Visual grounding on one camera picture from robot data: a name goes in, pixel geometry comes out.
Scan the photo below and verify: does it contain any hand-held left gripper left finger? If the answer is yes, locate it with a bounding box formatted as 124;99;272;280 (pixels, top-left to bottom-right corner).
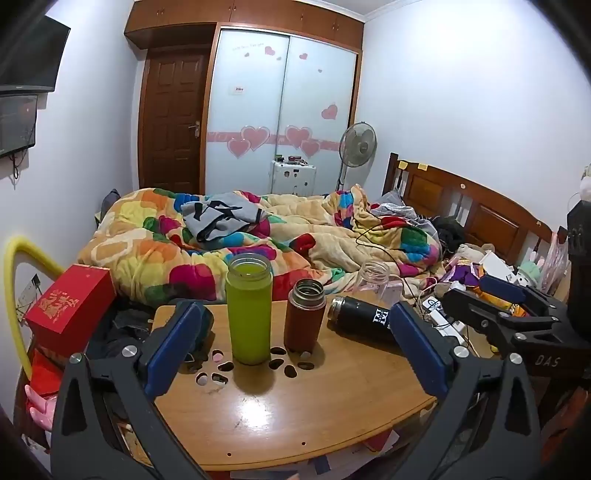
51;299;214;480

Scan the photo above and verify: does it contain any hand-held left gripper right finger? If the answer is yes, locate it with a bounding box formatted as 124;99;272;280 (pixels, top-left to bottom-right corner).
389;302;542;480

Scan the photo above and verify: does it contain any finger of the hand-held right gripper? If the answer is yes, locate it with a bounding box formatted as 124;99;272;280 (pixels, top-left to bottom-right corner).
442;288;509;344
478;275;570;324

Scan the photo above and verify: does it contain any green cup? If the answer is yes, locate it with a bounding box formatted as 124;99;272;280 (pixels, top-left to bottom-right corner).
225;252;273;366

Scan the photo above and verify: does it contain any brown steel cup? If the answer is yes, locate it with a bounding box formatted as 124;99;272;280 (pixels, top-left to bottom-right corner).
283;278;328;354

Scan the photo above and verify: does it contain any white power strip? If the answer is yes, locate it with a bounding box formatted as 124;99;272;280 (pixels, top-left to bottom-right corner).
421;296;468;346

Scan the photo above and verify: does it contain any pink plastic bag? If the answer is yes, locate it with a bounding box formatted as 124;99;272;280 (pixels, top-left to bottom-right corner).
539;230;570;297

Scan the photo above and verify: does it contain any pale green plush toy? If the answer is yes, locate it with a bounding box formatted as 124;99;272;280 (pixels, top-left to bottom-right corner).
516;260;544;288

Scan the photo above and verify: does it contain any purple cloth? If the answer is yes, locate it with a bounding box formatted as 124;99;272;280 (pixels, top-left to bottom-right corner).
449;264;483;289

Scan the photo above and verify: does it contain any dark clothes pile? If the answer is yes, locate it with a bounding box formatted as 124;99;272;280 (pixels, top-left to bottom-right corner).
87;308;155;361

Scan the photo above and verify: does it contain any black bottle with white print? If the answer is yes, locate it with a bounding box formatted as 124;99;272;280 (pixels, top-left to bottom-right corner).
326;296;408;345

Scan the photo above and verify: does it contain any clear glass jar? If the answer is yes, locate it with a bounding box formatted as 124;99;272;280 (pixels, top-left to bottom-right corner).
355;260;403;306

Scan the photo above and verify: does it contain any wooden bed headboard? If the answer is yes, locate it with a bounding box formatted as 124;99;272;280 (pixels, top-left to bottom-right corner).
382;152;555;274

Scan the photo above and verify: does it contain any colourful heart blanket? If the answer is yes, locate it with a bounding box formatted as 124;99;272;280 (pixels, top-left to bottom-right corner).
76;184;445;309

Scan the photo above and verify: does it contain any red box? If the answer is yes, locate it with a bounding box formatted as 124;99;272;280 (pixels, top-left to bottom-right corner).
25;264;116;355

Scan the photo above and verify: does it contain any small wooden table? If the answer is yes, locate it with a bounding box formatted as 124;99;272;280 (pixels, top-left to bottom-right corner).
151;299;467;472

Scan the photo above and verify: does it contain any grey pillow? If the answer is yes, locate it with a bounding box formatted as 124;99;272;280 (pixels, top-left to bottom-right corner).
370;188;419;219

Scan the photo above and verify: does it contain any grey and black garment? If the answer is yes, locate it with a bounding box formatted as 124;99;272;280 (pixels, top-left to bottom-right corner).
180;191;271;244

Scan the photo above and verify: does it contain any pink rubber glove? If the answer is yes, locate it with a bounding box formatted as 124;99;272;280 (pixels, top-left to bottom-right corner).
24;384;60;433

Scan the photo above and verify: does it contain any white cabinet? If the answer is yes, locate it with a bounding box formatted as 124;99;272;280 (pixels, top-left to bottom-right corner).
270;159;318;197

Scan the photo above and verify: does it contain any standing fan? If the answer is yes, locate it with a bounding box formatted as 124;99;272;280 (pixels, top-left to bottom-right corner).
336;122;378;193

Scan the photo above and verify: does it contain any brown wooden door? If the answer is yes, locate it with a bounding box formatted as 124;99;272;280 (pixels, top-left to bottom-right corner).
138;45;211;193

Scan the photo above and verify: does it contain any wardrobe with heart stickers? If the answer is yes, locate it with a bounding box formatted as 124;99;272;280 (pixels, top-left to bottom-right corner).
124;0;366;197

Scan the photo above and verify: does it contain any black cable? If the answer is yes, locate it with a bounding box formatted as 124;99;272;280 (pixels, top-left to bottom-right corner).
353;215;416;296

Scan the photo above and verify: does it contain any yellow hose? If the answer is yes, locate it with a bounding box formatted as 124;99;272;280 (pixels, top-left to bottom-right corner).
3;236;66;377

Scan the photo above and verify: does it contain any small dark wall screen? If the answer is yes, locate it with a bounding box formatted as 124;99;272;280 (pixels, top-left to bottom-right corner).
0;94;39;156

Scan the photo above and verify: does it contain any black wall television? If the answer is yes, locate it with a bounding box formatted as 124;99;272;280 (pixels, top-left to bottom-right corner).
0;14;71;94

